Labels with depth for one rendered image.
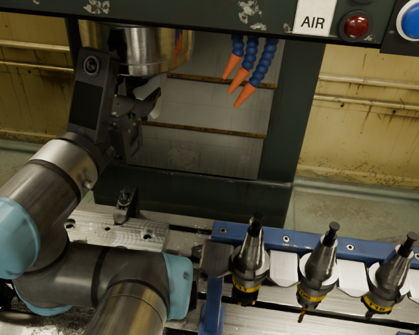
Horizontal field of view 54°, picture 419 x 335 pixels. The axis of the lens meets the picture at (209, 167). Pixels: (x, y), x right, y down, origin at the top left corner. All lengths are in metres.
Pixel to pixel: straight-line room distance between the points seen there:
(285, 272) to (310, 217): 1.01
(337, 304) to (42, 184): 0.79
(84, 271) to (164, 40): 0.30
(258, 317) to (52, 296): 0.58
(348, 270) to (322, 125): 1.01
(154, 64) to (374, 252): 0.47
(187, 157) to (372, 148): 0.80
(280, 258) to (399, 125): 1.11
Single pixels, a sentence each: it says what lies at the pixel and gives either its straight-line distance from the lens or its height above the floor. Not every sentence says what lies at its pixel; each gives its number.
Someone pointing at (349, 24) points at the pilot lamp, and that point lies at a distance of 0.37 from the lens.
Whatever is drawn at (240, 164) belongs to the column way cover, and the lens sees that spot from 1.28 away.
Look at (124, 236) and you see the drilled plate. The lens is 1.02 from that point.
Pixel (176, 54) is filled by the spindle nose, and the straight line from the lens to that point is 0.57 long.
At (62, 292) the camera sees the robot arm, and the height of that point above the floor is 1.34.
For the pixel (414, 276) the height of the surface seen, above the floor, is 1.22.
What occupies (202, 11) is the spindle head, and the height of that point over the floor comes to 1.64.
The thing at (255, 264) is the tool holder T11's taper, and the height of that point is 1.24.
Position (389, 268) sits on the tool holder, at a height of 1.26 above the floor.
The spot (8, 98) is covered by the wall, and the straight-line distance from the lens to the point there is 1.94.
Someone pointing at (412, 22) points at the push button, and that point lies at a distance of 0.38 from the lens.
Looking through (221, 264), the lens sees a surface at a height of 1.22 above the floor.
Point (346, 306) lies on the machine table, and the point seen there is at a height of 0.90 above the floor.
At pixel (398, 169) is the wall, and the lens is 1.85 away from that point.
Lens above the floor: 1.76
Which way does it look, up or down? 40 degrees down
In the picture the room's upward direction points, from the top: 4 degrees clockwise
